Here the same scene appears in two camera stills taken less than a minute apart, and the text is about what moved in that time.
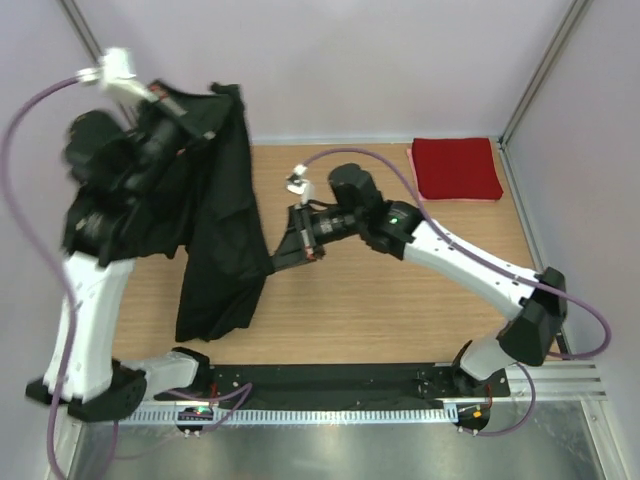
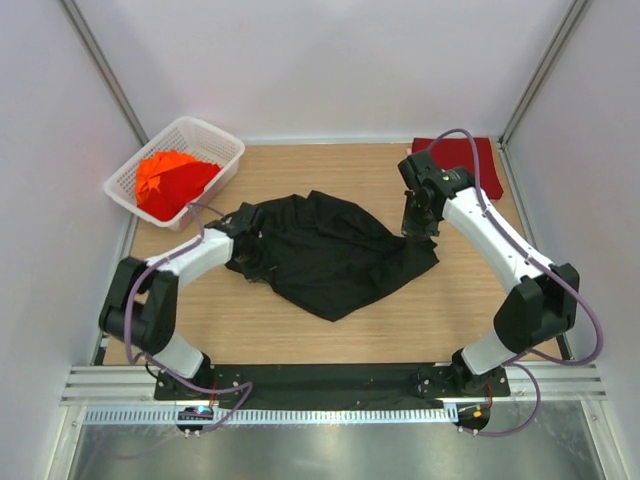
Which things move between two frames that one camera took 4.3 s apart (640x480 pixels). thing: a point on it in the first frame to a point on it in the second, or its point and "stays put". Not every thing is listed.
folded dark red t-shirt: x=456 y=168 stays put
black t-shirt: x=178 y=177 to x=326 y=256
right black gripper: x=293 y=251 to x=409 y=227
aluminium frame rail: x=557 y=381 stays put
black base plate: x=341 y=383 stays put
